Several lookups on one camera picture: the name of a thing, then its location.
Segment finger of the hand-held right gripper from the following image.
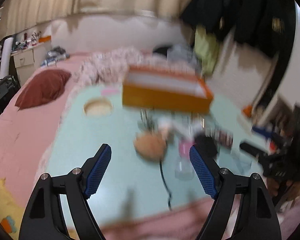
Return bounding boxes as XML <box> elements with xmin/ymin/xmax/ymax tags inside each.
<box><xmin>252</xmin><ymin>126</ymin><xmax>283</xmax><ymax>143</ymax></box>
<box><xmin>240</xmin><ymin>142</ymin><xmax>268</xmax><ymax>161</ymax></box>

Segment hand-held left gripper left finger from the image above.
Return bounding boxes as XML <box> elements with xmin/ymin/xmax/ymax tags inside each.
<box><xmin>19</xmin><ymin>144</ymin><xmax>112</xmax><ymax>240</ymax></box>

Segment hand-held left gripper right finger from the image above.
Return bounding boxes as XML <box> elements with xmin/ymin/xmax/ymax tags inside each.
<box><xmin>189</xmin><ymin>145</ymin><xmax>282</xmax><ymax>240</ymax></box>

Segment clear lipstick case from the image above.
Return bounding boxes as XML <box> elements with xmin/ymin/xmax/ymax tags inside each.
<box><xmin>139</xmin><ymin>109</ymin><xmax>148</xmax><ymax>130</ymax></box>

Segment orange cardboard box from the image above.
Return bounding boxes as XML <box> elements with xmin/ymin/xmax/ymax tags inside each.
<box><xmin>122</xmin><ymin>65</ymin><xmax>214</xmax><ymax>114</ymax></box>

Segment person's right hand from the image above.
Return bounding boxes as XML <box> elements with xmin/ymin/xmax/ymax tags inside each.
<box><xmin>267</xmin><ymin>179</ymin><xmax>300</xmax><ymax>205</ymax></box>

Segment round compact case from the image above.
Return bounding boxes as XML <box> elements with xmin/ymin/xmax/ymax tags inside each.
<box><xmin>195</xmin><ymin>135</ymin><xmax>219</xmax><ymax>159</ymax></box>

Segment white louvered door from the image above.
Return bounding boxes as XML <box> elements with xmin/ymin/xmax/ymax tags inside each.
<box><xmin>210</xmin><ymin>30</ymin><xmax>290</xmax><ymax>115</ymax></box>

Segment peach powder puff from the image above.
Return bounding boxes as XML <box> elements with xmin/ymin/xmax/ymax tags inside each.
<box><xmin>134</xmin><ymin>131</ymin><xmax>167</xmax><ymax>162</ymax></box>

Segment pink bed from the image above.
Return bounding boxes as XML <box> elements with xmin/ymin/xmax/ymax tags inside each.
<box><xmin>0</xmin><ymin>51</ymin><xmax>150</xmax><ymax>215</ymax></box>

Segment light green cloth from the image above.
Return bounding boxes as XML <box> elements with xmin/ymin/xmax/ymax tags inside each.
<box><xmin>194</xmin><ymin>26</ymin><xmax>222</xmax><ymax>77</ymax></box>

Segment yellow cloth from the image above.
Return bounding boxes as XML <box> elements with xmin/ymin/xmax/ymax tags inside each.
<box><xmin>0</xmin><ymin>179</ymin><xmax>23</xmax><ymax>240</ymax></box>

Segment maroon pillow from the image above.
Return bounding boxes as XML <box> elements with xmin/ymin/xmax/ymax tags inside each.
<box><xmin>14</xmin><ymin>69</ymin><xmax>72</xmax><ymax>110</ymax></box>

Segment pink floral blanket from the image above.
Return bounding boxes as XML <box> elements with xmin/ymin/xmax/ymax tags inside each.
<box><xmin>74</xmin><ymin>46</ymin><xmax>198</xmax><ymax>85</ymax></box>

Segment grey clothes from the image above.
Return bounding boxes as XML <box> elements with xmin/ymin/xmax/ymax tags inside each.
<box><xmin>167</xmin><ymin>45</ymin><xmax>198</xmax><ymax>65</ymax></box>

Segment black hanging jacket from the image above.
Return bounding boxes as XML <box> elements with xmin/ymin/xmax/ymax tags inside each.
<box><xmin>180</xmin><ymin>0</ymin><xmax>234</xmax><ymax>40</ymax></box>
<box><xmin>222</xmin><ymin>0</ymin><xmax>297</xmax><ymax>55</ymax></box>

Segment blue patterned clothing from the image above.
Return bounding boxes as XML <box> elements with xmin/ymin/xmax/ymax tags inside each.
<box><xmin>40</xmin><ymin>46</ymin><xmax>70</xmax><ymax>68</ymax></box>

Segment pile of dark clothes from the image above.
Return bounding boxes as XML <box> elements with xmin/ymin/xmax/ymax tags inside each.
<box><xmin>0</xmin><ymin>44</ymin><xmax>20</xmax><ymax>120</ymax></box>

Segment black clothes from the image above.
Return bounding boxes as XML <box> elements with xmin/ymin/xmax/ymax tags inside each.
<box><xmin>152</xmin><ymin>45</ymin><xmax>173</xmax><ymax>56</ymax></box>

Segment white cabinet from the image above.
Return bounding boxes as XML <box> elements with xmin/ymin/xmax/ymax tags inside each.
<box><xmin>11</xmin><ymin>42</ymin><xmax>52</xmax><ymax>80</ymax></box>

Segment white paper roll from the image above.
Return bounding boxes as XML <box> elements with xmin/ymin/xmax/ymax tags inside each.
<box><xmin>0</xmin><ymin>37</ymin><xmax>14</xmax><ymax>79</ymax></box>

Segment beige curtain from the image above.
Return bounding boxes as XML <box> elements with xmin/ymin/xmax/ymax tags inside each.
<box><xmin>0</xmin><ymin>0</ymin><xmax>203</xmax><ymax>40</ymax></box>

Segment black cable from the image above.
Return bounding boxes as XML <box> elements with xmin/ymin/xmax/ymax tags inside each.
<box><xmin>159</xmin><ymin>159</ymin><xmax>173</xmax><ymax>212</ymax></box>

